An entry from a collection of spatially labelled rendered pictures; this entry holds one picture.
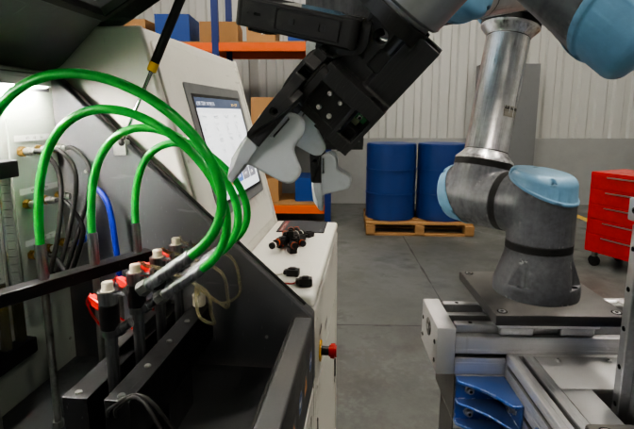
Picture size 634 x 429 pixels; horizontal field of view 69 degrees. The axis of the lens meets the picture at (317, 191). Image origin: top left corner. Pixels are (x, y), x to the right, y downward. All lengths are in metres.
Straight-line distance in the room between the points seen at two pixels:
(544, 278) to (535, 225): 0.09
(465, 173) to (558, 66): 6.92
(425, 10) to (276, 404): 0.58
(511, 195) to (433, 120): 6.37
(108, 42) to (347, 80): 0.78
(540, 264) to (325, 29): 0.64
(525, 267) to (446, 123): 6.40
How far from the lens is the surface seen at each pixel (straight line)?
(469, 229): 5.47
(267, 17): 0.42
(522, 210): 0.90
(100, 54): 1.11
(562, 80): 7.85
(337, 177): 0.70
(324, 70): 0.40
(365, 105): 0.39
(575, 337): 0.98
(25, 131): 1.04
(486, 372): 0.95
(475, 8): 0.67
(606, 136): 8.20
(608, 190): 4.73
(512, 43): 1.03
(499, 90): 1.00
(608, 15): 0.34
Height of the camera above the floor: 1.37
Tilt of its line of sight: 10 degrees down
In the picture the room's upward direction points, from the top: straight up
